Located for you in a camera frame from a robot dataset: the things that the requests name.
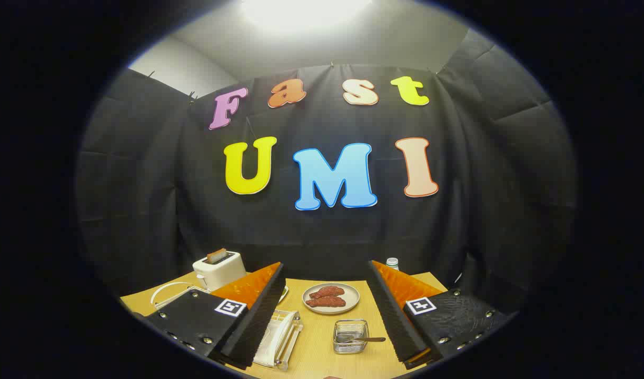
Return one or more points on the brown toast slice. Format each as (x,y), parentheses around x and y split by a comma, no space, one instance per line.
(216,256)

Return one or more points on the grey plate with sausages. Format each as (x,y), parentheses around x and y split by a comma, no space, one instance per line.
(348,308)

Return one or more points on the red-brown sausage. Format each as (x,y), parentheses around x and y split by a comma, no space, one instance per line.
(327,301)
(328,291)

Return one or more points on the white toaster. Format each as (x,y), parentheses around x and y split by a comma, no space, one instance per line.
(224,269)

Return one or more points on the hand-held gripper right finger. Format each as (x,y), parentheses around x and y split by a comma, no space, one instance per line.
(398,321)

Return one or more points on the small plastic drink bottle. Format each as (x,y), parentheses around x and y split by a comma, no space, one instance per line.
(392,263)

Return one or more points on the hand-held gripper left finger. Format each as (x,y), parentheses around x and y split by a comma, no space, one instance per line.
(258,321)

